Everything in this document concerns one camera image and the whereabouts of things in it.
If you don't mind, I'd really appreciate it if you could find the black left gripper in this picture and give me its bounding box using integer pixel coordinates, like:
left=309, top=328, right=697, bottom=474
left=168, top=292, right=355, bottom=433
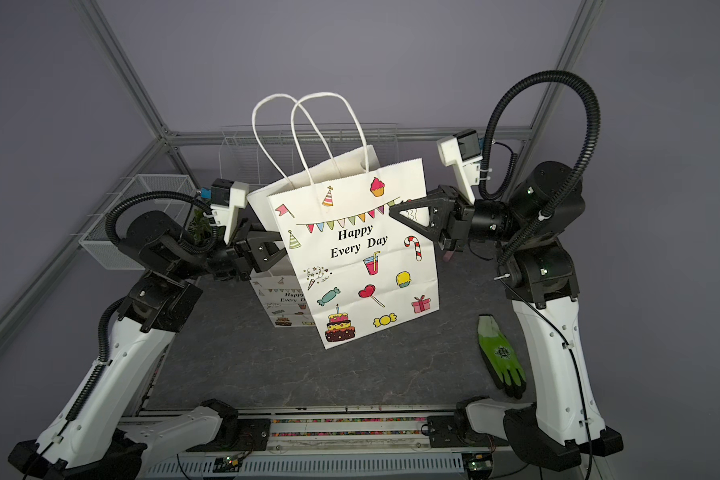
left=173, top=218, right=303, bottom=283

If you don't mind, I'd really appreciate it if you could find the large white party paper bag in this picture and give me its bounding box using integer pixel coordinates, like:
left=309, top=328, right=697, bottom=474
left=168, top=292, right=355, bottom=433
left=247, top=91, right=440, bottom=351

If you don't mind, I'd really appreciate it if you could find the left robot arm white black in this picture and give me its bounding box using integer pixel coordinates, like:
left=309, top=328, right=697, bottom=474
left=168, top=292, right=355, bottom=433
left=8, top=179, right=285, bottom=479

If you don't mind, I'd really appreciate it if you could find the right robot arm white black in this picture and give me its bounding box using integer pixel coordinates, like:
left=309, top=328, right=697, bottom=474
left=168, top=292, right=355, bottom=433
left=390, top=70, right=624, bottom=472

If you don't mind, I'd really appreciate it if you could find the small white party paper bag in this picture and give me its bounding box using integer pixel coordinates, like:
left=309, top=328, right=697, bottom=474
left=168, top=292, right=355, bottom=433
left=250, top=272, right=315, bottom=328

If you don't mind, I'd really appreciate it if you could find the potted plant with pink flower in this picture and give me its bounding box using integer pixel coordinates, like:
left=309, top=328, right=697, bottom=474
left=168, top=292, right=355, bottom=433
left=185, top=208, right=213, bottom=246

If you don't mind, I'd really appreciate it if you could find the green black work glove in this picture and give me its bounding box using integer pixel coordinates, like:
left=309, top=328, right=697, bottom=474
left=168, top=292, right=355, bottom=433
left=477, top=315, right=527, bottom=399

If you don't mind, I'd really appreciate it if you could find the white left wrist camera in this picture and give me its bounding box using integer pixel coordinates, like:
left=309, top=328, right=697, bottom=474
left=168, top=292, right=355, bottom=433
left=200, top=178, right=250, bottom=245

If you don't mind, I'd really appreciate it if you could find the white wire wall shelf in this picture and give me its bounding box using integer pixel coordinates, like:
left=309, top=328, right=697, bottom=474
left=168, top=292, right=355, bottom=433
left=218, top=122, right=401, bottom=188

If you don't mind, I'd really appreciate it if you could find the white wire side basket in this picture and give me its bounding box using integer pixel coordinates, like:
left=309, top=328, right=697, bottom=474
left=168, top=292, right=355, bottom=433
left=77, top=173, right=200, bottom=272

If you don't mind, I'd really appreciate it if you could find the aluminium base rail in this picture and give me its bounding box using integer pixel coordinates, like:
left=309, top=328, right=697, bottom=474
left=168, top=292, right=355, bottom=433
left=110, top=406, right=577, bottom=480

